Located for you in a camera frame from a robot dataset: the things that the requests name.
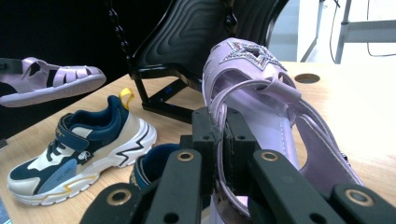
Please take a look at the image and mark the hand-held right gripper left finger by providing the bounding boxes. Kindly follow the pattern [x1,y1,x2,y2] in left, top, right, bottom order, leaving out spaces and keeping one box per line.
[179,106,224,197]

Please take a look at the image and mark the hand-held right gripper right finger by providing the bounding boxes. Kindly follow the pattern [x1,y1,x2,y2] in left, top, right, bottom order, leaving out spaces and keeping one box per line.
[223,108,262,196]

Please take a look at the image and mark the purple star sandal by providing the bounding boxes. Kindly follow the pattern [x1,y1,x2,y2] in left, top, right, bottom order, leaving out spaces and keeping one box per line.
[0,56,107,108]
[201,36,365,224]

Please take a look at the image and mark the navy and white sneaker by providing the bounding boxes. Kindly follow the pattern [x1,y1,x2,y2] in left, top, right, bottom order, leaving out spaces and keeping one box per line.
[130,143,182,190]
[7,87,158,207]

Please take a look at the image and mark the red and black shoe rack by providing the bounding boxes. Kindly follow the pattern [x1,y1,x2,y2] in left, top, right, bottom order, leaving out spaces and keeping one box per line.
[102,0,290,124]

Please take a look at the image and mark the white metal table frame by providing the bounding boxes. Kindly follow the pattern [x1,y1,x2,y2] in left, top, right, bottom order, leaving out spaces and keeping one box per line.
[297,0,396,64]

